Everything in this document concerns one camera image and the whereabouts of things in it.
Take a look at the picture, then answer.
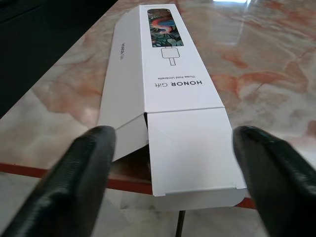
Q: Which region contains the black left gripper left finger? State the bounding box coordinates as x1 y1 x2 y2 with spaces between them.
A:
0 125 117 237

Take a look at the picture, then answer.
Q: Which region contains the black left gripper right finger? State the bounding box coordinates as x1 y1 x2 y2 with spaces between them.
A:
233 125 316 237

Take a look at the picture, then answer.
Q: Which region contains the white umbrella carton box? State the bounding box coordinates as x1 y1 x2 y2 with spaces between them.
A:
98 4 248 212

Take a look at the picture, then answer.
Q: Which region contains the black metal table leg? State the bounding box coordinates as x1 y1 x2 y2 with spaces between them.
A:
175 209 188 237

